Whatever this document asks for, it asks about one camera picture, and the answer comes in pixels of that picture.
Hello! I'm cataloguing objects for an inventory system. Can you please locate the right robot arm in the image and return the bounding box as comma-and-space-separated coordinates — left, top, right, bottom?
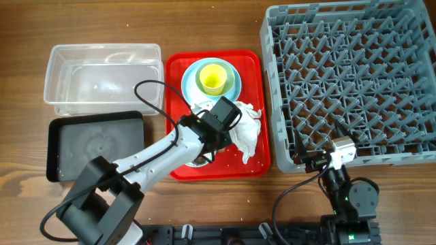
294, 121, 382, 244

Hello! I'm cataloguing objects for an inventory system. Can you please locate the black tray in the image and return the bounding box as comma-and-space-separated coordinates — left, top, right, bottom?
46, 111, 145, 182

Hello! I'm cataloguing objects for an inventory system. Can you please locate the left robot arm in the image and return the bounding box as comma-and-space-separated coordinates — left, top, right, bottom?
56, 97, 242, 244

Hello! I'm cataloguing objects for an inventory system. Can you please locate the red serving tray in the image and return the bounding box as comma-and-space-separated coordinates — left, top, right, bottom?
164, 50, 271, 181

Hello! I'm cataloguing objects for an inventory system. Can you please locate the small light blue bowl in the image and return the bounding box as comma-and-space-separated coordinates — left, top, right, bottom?
185, 153, 211, 167

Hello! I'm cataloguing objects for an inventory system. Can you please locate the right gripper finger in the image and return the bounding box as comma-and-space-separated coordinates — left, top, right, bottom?
294, 129, 307, 163
334, 120, 358, 143

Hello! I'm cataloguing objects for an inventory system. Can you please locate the yellow cup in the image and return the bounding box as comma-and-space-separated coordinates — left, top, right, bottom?
200, 64, 228, 96

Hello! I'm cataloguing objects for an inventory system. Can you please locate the light blue plate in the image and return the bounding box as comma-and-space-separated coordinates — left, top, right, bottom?
181, 58, 242, 105

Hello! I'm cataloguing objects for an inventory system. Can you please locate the grey dishwasher rack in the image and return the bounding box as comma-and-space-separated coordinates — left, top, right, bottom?
260, 1, 435, 173

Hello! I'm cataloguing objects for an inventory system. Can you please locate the white napkin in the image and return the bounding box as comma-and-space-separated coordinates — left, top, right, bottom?
230, 101, 262, 165

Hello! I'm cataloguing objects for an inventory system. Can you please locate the light green bowl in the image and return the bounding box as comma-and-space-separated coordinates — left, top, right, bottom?
196, 59, 235, 97

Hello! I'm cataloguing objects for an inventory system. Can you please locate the clear plastic bin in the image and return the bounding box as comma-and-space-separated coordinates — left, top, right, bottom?
44, 44, 164, 116

